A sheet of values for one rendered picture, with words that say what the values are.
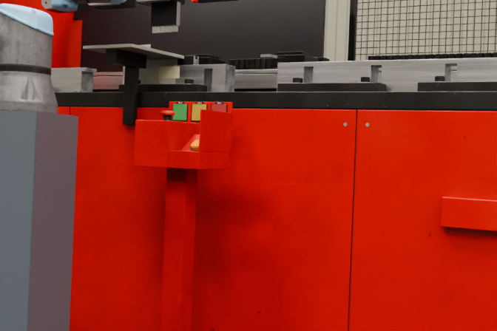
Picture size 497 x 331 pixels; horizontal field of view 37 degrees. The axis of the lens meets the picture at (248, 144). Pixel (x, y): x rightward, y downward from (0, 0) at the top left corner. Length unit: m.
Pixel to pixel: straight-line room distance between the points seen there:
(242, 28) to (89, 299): 1.16
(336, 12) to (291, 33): 2.53
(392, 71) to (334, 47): 3.22
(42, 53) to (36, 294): 0.51
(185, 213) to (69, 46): 1.55
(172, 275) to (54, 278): 0.39
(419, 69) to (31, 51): 0.98
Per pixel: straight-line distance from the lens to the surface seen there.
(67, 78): 2.63
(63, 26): 3.32
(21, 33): 1.66
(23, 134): 1.59
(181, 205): 1.94
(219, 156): 1.93
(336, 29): 5.26
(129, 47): 2.16
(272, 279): 2.04
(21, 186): 1.59
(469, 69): 1.98
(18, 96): 1.63
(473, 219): 1.82
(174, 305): 1.98
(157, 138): 1.92
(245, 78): 2.51
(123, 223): 2.30
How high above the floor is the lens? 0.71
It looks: level
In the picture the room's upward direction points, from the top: 2 degrees clockwise
